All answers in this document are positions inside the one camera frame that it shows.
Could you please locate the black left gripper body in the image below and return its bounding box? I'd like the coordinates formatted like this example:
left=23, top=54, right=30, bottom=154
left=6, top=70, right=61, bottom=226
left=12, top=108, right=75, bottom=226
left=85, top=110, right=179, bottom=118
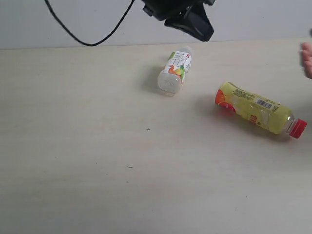
left=143, top=0, right=215, bottom=21

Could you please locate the white tea bottle orange label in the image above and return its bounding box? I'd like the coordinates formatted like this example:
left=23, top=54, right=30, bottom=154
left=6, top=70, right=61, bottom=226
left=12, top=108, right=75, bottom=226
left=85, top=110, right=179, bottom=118
left=157, top=46, right=193, bottom=96

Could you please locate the yellow juice bottle red cap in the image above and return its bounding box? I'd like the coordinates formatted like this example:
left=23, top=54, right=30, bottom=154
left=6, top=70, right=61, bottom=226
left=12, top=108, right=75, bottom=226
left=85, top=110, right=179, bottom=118
left=214, top=82, right=307, bottom=138

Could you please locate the person's open bare hand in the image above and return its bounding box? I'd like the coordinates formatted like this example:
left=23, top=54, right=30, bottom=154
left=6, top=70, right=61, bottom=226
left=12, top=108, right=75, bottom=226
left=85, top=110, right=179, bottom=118
left=300, top=42, right=312, bottom=79

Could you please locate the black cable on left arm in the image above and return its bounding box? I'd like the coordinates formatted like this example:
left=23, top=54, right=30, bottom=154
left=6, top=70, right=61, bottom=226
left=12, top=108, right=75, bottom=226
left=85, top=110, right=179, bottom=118
left=44, top=0, right=135, bottom=47

